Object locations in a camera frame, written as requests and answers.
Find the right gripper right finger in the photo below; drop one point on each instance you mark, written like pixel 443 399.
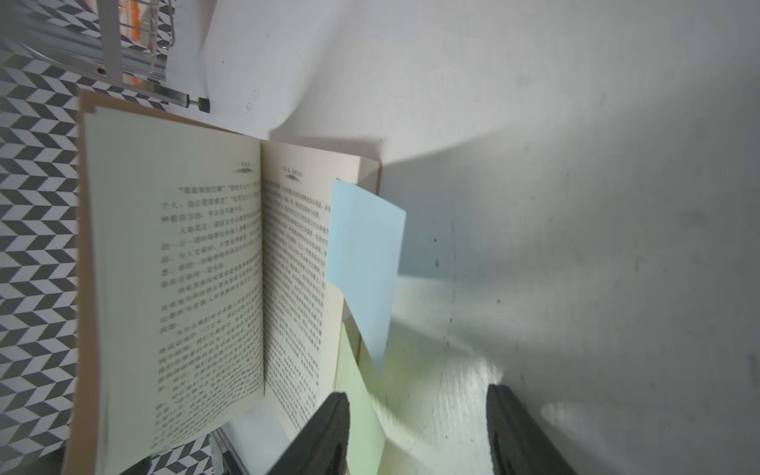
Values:
pixel 518 446

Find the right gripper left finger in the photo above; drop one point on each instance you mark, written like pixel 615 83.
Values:
pixel 322 445

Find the green sticky note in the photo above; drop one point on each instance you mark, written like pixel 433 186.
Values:
pixel 366 439

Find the brown paperback book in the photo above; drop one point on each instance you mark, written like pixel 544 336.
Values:
pixel 201 256

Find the blue sticky note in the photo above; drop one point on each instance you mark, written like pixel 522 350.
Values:
pixel 364 250

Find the metal dish rack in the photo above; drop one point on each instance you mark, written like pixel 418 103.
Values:
pixel 124 44

